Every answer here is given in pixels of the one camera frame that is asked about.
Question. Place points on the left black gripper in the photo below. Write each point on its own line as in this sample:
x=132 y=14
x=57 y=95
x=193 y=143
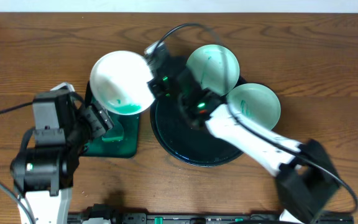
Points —
x=96 y=121

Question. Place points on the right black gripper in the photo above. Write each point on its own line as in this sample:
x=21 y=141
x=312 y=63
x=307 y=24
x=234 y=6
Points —
x=151 y=83

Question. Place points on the green sponge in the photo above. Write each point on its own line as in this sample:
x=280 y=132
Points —
x=116 y=133

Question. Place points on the white plate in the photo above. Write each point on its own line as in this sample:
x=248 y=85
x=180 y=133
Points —
x=119 y=82

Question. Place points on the mint plate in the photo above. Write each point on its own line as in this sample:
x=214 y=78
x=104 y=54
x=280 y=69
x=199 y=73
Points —
x=256 y=102
x=215 y=68

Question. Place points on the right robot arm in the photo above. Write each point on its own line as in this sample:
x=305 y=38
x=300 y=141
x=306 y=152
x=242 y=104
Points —
x=304 y=175

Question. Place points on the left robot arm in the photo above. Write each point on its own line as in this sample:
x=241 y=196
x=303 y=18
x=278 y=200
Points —
x=49 y=155

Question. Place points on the green rectangular tray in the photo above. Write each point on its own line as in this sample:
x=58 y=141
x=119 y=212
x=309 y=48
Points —
x=126 y=148

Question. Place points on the round black tray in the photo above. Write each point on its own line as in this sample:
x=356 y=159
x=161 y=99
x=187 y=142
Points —
x=192 y=146

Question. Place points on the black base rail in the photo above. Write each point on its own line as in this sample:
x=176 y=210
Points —
x=105 y=214

